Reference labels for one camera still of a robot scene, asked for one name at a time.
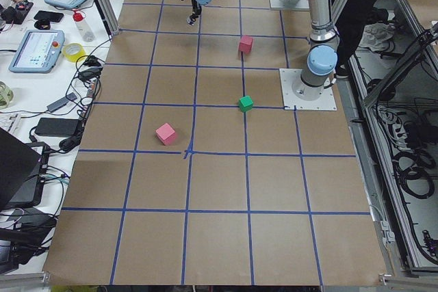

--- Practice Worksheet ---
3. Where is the green cube near arm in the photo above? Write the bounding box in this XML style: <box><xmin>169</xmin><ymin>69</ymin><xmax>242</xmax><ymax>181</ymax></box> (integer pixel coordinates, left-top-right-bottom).
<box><xmin>238</xmin><ymin>95</ymin><xmax>254</xmax><ymax>113</ymax></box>

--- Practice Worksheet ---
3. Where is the red cap squeeze bottle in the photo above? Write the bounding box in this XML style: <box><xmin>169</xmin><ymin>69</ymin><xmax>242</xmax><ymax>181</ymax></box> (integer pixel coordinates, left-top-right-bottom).
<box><xmin>73</xmin><ymin>11</ymin><xmax>95</xmax><ymax>42</ymax></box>

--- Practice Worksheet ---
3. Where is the black laptop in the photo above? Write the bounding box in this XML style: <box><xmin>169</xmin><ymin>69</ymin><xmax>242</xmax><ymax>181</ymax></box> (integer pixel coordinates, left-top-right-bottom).
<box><xmin>1</xmin><ymin>129</ymin><xmax>49</xmax><ymax>211</ymax></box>

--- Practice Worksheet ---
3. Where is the black smartphone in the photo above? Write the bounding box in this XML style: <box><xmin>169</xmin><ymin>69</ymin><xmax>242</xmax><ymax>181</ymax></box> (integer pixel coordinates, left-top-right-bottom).
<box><xmin>34</xmin><ymin>10</ymin><xmax>64</xmax><ymax>23</ymax></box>

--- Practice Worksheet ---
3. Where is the pink cube at centre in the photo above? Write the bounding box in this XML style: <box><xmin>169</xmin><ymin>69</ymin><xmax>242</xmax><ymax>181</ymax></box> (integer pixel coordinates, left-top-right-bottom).
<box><xmin>238</xmin><ymin>35</ymin><xmax>254</xmax><ymax>54</ymax></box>

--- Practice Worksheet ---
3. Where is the black power adapter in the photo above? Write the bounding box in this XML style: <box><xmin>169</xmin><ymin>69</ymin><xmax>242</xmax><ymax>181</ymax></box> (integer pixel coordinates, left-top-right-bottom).
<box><xmin>35</xmin><ymin>118</ymin><xmax>79</xmax><ymax>137</ymax></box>

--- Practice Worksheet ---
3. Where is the teach pendant lower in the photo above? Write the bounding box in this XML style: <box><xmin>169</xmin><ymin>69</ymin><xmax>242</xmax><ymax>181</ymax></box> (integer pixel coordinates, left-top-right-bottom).
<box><xmin>8</xmin><ymin>30</ymin><xmax>65</xmax><ymax>73</ymax></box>

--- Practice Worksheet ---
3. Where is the yellow tape roll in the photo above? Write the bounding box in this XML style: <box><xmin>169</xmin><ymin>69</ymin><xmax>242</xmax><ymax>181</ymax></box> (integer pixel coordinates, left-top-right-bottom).
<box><xmin>62</xmin><ymin>43</ymin><xmax>86</xmax><ymax>63</ymax></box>

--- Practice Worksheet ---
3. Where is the pink cube near aisle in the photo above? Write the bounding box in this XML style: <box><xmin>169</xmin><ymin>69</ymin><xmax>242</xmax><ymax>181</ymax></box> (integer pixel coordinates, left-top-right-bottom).
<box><xmin>155</xmin><ymin>123</ymin><xmax>177</xmax><ymax>146</ymax></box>

